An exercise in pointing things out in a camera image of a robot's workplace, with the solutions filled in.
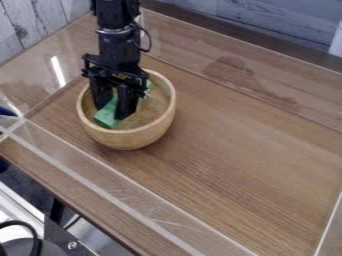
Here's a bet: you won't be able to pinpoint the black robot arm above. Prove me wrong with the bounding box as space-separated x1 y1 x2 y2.
81 0 151 120

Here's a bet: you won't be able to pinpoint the clear acrylic corner bracket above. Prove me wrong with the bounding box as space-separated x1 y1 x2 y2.
134 8 145 38

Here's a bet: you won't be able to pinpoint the black cable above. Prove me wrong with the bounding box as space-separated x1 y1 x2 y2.
0 219 42 256

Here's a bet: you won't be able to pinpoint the black metal table leg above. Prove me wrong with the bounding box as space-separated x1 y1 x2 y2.
49 199 65 224

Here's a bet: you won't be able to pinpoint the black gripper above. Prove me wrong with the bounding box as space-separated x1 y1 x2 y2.
81 29 149 120

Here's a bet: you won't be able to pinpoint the brown wooden bowl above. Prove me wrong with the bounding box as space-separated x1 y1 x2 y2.
76 69 176 150

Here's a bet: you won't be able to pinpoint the green rectangular block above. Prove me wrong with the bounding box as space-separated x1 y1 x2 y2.
90 79 153 130

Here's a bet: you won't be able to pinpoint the clear acrylic wall panels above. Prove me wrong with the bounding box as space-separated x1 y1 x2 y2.
0 11 342 256

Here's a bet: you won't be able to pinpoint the black bracket with screw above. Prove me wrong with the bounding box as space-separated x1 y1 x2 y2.
40 219 98 256

